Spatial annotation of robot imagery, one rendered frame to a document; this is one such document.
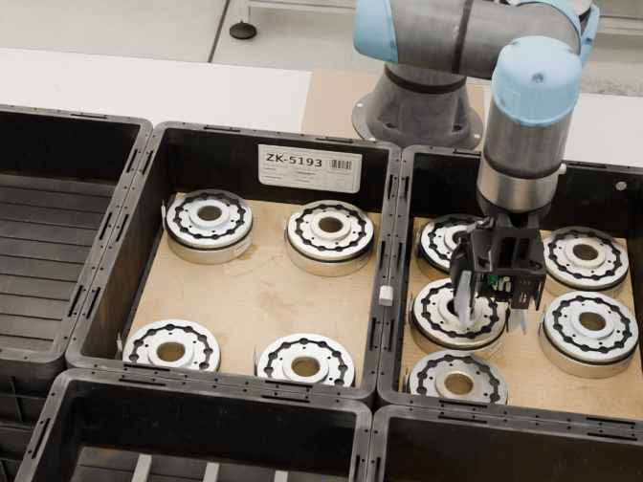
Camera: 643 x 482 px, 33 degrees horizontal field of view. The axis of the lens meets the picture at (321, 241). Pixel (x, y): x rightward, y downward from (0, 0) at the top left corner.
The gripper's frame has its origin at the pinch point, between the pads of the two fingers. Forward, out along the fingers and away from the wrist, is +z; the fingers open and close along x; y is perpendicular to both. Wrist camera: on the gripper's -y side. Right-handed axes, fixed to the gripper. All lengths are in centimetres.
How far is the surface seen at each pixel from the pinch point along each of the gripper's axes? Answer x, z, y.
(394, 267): -10.9, -8.0, 1.2
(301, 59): -30, 85, -180
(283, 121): -26, 15, -55
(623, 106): 28, 15, -64
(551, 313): 6.8, -1.2, 0.0
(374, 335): -12.9, -8.1, 11.1
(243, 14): -47, 78, -191
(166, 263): -36.9, 1.8, -7.9
